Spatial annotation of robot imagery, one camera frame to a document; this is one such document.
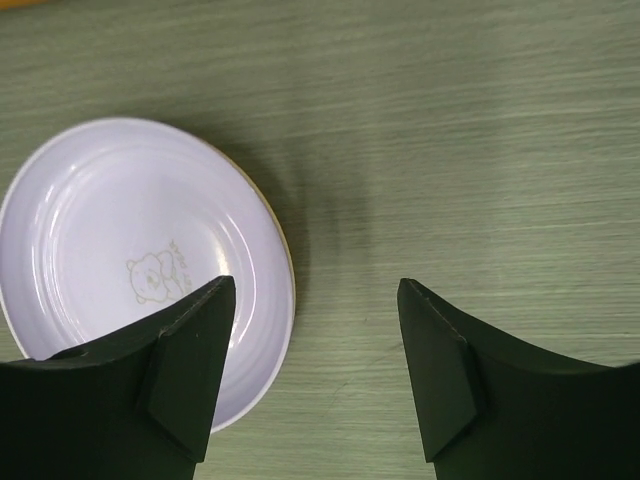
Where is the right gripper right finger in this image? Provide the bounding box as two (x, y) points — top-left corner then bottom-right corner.
(397, 278), (639, 479)

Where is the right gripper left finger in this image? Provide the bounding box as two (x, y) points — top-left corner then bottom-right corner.
(1, 276), (236, 479)

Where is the purple plate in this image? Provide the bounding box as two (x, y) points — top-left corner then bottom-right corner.
(1, 117), (294, 432)

